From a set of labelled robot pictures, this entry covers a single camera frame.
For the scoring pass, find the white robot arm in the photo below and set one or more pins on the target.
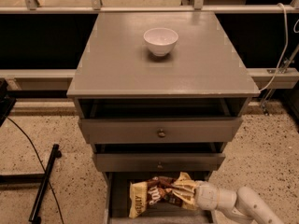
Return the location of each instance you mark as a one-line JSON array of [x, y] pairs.
[[242, 206]]

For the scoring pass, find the brown chip bag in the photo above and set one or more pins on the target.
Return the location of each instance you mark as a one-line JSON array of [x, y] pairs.
[[145, 194]]

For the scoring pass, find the white ceramic bowl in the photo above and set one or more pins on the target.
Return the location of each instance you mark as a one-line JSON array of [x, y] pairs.
[[160, 41]]

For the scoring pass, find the black equipment at left edge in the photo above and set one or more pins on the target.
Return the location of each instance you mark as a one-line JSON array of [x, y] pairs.
[[6, 102]]

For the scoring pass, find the bottom grey drawer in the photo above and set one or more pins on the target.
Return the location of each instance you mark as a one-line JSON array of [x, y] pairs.
[[118, 203]]

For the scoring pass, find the middle grey drawer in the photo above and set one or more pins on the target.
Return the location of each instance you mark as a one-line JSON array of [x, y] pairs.
[[158, 162]]

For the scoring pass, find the grey drawer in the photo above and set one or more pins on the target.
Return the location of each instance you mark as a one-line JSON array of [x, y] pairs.
[[146, 131], [158, 162], [118, 203]]

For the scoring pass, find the top grey drawer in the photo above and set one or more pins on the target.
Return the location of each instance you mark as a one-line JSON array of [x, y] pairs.
[[146, 131]]

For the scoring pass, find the grey wooden drawer cabinet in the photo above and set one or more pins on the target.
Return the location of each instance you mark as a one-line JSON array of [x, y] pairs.
[[119, 78]]

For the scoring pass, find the black floor stand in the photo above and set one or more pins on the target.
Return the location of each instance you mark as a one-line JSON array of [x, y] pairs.
[[42, 179]]

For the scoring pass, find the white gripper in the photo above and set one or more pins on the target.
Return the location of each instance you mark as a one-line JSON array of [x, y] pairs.
[[206, 195]]

